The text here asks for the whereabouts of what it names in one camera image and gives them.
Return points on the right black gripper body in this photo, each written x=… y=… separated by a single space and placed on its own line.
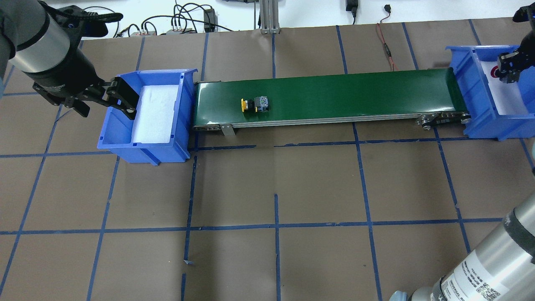
x=512 y=66

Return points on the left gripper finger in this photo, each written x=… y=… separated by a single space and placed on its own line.
x=121 y=96

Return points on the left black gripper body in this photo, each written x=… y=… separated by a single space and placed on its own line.
x=62 y=75

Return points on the yellow mushroom push button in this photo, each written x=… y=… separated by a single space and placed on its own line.
x=258 y=104

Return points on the red mushroom push button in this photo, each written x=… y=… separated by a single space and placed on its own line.
x=495 y=72

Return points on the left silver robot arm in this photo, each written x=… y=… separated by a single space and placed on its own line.
x=43 y=43

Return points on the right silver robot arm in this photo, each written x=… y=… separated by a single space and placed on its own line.
x=500 y=268

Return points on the white foam pad right bin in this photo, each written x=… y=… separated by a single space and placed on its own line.
x=506 y=97

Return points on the white foam pad bin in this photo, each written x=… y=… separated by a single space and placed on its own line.
x=506 y=97
x=154 y=114

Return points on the white foam pad left bin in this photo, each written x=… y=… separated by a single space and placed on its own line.
x=154 y=114

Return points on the blue bin right side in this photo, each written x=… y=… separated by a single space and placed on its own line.
x=485 y=121

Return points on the blue bin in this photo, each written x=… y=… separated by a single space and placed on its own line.
x=116 y=131
x=485 y=121

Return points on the blue bin left side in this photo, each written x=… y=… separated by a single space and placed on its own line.
x=116 y=131

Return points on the green conveyor belt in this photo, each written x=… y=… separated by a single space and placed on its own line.
x=431 y=97

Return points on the black power adapter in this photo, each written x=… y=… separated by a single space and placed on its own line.
x=352 y=6

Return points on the aluminium profile post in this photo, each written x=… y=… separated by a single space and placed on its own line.
x=269 y=16

